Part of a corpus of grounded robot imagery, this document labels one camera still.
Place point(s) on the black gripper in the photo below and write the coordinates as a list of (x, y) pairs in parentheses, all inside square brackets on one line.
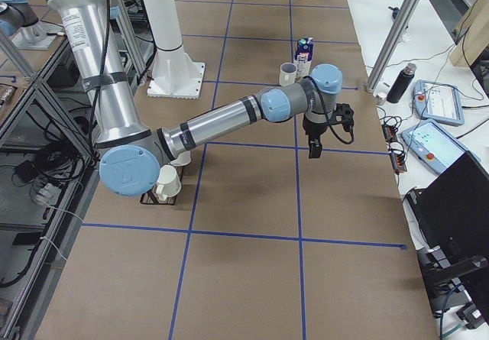
[(315, 130)]

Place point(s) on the white home mug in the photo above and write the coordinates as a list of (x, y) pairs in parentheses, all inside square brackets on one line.
[(287, 74)]

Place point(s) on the blue white milk carton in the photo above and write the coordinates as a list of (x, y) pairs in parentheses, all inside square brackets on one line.
[(303, 56)]

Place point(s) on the small metal cap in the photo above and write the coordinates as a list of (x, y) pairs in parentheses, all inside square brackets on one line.
[(380, 98)]

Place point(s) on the black power strip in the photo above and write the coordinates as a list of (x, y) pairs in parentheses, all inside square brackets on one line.
[(395, 149)]

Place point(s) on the black water bottle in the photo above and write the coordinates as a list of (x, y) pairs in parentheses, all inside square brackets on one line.
[(401, 83)]

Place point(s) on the brown paper table cover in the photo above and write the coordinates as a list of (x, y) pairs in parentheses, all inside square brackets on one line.
[(262, 242)]

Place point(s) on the near teach pendant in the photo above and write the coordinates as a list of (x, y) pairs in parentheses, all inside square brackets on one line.
[(433, 145)]

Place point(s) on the teach pendant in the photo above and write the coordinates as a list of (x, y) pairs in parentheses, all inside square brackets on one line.
[(433, 145), (438, 101)]

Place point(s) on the white mug upper rack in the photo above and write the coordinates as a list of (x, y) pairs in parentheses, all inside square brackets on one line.
[(182, 160)]

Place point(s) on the white mug rack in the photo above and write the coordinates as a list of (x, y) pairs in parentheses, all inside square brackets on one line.
[(182, 160), (168, 183)]

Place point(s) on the far teach pendant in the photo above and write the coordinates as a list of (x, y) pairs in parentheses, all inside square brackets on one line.
[(438, 101)]

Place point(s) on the white mug lower rack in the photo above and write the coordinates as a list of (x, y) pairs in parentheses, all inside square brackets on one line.
[(168, 183)]

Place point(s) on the black monitor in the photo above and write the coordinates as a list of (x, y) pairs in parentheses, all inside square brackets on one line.
[(452, 214)]

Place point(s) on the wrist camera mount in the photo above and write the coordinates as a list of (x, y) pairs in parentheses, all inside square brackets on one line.
[(343, 115)]

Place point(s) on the white camera pole base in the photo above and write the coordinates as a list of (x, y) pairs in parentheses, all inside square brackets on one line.
[(174, 74)]

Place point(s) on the black wire mug rack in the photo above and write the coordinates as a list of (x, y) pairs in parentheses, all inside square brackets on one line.
[(149, 198)]

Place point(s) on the aluminium frame post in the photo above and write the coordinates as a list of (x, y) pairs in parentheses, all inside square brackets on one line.
[(399, 25)]

